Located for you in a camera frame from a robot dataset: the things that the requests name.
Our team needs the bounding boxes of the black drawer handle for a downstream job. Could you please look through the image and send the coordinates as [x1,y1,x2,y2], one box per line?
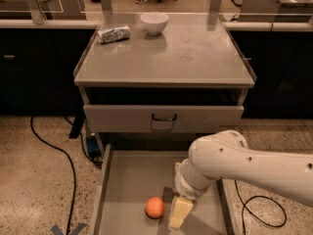
[152,114,177,122]

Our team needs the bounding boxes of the black looped cable right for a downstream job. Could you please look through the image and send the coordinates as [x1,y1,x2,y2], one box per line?
[234,179,289,235]

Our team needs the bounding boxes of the grey post left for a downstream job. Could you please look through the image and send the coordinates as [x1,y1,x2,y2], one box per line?
[25,0,46,25]

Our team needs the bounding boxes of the white ceramic bowl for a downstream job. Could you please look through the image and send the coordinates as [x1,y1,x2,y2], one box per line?
[140,12,169,35]

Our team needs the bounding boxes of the crinkled foil snack bag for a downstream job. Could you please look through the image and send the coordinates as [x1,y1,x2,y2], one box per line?
[97,25,130,44]

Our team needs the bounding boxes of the dark lower cabinets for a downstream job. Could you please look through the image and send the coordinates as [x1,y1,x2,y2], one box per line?
[0,28,313,118]

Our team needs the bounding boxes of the open grey middle drawer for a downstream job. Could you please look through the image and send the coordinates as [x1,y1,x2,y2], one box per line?
[88,146,240,235]

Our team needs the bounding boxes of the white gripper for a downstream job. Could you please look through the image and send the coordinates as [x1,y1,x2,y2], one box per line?
[168,159,217,229]

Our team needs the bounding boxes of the orange fruit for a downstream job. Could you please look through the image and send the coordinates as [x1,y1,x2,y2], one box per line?
[145,197,164,219]

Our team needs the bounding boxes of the blue power box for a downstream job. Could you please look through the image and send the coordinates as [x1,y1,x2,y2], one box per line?
[85,135,101,158]

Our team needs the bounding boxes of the grey top drawer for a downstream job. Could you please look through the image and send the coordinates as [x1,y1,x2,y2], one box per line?
[84,105,244,133]

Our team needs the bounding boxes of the grey metal drawer cabinet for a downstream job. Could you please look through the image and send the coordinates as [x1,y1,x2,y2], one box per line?
[74,13,255,150]

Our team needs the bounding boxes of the black floor cable left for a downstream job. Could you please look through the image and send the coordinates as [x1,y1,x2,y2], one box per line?
[29,115,78,235]

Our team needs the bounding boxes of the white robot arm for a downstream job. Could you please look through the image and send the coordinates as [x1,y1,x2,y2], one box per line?
[169,130,313,229]

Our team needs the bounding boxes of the white horizontal rail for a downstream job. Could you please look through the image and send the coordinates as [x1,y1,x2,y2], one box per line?
[0,20,313,32]

